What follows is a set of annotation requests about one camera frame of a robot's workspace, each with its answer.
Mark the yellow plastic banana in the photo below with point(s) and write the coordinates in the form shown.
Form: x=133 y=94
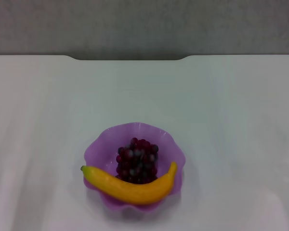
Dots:
x=135 y=190

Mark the grey partition with white frame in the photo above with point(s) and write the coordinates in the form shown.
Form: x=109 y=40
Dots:
x=144 y=26

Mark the dark red grape bunch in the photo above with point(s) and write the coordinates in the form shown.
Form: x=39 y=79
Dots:
x=137 y=161

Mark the purple wavy plastic bowl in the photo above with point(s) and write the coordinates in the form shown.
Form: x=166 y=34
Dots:
x=101 y=149

